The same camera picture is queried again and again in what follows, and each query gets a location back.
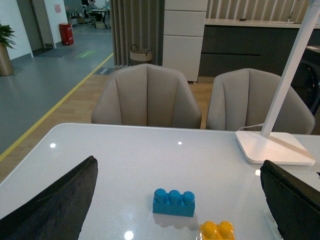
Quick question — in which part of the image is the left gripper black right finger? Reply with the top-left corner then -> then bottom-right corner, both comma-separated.
260,160 -> 320,240

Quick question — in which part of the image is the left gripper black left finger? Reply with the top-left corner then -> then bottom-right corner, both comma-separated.
0,156 -> 98,240

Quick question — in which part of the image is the yellow two-stud block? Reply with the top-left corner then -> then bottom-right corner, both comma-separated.
196,221 -> 235,240

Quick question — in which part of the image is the blue three-stud block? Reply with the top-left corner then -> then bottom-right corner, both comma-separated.
152,188 -> 195,218

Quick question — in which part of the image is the white desk lamp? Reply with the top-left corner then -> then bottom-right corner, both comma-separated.
235,0 -> 320,167

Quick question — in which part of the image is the beige chair near lamp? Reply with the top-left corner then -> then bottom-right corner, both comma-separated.
206,68 -> 316,135

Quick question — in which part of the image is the black washing machine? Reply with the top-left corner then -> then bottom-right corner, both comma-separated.
291,45 -> 320,115

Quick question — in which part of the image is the beige chair far left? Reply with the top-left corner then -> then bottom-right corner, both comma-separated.
91,64 -> 202,129

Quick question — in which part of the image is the dark grey kitchen counter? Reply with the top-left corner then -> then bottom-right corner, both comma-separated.
198,18 -> 320,78

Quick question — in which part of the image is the potted green plant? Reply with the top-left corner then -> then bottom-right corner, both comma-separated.
0,24 -> 15,77

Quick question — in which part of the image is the beige pleated curtain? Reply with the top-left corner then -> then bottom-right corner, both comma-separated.
110,0 -> 165,66

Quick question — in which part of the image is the white tall cabinet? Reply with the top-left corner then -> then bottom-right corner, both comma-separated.
162,0 -> 208,82

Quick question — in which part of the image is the white lamp cable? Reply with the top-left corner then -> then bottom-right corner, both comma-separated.
235,122 -> 265,132

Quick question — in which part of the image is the woven basket with handles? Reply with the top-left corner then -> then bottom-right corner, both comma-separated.
129,44 -> 153,66

